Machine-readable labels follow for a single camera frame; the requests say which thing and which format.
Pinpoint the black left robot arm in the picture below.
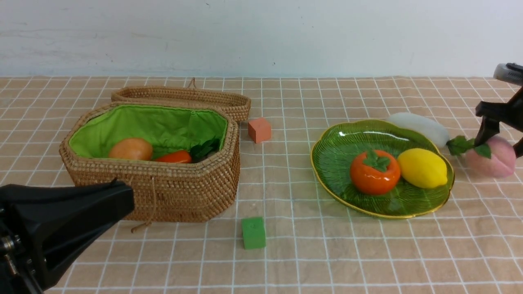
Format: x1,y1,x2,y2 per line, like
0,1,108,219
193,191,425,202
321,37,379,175
0,179,134,294

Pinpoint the pink toy peach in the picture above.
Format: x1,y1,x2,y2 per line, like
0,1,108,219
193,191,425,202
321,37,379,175
465,136,517,178

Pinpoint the white toy radish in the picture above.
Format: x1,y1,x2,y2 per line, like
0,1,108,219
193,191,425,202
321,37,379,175
385,112,476,156

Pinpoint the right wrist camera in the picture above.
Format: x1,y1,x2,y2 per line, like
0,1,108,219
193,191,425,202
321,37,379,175
493,62,523,87

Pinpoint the green foam cube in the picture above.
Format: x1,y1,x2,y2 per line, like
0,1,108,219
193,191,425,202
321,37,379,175
241,216,266,250

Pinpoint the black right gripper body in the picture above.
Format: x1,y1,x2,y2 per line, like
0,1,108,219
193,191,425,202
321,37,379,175
476,88,523,132

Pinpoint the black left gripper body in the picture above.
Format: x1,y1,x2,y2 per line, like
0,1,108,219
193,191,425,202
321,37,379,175
0,179,134,292

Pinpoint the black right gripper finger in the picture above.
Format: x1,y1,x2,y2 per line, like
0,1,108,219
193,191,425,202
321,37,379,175
514,138,523,158
474,116,500,147

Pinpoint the orange foam cube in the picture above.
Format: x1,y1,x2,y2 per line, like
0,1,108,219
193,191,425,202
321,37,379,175
247,117,272,144

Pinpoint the green leaf-shaped glass plate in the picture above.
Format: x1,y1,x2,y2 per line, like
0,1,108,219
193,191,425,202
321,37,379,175
310,119,455,219

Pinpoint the woven rattan basket green lining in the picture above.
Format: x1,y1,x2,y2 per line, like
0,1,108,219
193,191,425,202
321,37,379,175
59,102,241,223

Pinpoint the checkered beige tablecloth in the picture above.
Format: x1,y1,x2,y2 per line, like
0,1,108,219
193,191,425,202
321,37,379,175
0,76,523,294

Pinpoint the woven rattan basket lid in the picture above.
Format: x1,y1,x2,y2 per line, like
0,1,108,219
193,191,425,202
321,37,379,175
111,78,251,122

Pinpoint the orange toy persimmon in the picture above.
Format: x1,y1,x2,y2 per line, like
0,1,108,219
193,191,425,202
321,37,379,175
350,149,401,195

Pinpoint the yellow toy lemon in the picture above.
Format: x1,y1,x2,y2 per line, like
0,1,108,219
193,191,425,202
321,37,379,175
397,148,448,189

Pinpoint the brown toy potato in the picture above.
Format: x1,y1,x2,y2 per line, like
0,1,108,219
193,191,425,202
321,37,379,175
108,137,153,160

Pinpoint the orange toy carrot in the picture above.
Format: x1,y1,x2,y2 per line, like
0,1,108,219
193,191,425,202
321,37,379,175
155,138,220,164

